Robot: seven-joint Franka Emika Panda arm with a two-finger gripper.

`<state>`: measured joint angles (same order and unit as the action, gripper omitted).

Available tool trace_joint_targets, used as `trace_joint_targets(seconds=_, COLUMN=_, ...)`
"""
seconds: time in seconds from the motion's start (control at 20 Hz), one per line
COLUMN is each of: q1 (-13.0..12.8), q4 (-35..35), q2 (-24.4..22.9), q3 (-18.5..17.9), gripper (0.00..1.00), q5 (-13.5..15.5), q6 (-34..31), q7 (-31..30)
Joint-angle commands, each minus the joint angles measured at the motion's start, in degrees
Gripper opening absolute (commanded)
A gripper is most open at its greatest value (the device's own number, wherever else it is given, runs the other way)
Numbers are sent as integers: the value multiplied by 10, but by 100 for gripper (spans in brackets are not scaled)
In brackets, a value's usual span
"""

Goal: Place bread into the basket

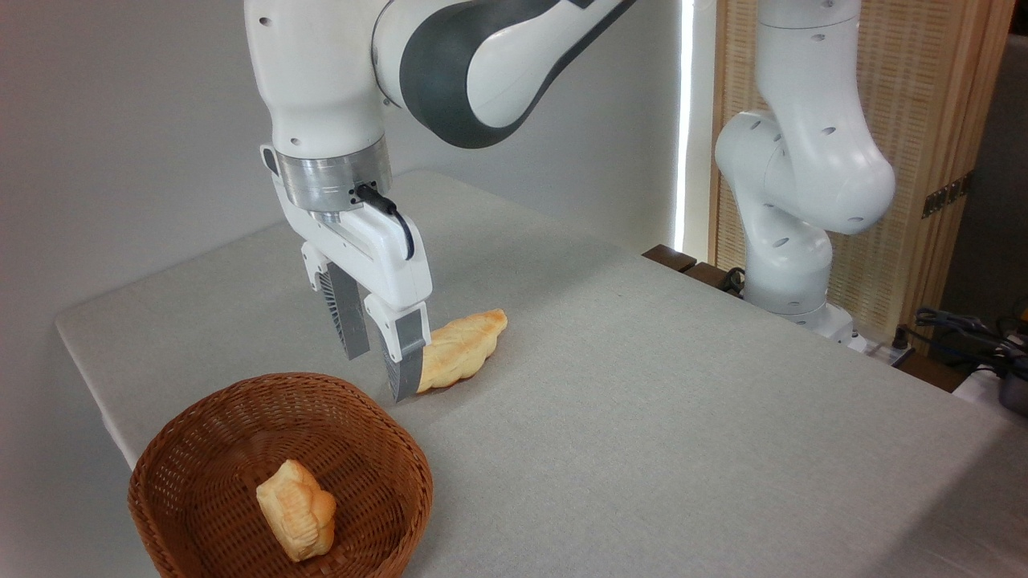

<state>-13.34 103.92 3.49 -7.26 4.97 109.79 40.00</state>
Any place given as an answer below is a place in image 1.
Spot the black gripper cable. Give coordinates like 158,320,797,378
355,183,417,262

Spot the black cable bundle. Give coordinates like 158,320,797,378
912,306,1028,372

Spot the dark brown wooden block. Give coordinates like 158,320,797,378
642,243,698,274
683,261,744,299

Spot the short golden bread roll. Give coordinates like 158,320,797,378
255,458,338,563

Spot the brown wicker basket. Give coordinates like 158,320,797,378
127,372,434,578

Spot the wooden bamboo folding screen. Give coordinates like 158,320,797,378
708,0,1018,348

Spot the dark metal screen hinge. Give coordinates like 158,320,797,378
921,172,975,219

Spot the long golden bread loaf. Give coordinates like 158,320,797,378
416,308,509,394

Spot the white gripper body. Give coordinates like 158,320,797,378
275,186,434,317

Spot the grey tablecloth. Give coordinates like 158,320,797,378
55,169,1028,578

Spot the dark grey round container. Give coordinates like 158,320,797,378
998,368,1028,416

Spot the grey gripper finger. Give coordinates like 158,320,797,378
365,295,430,403
301,245,372,361

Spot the white power strip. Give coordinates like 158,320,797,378
861,336,918,368

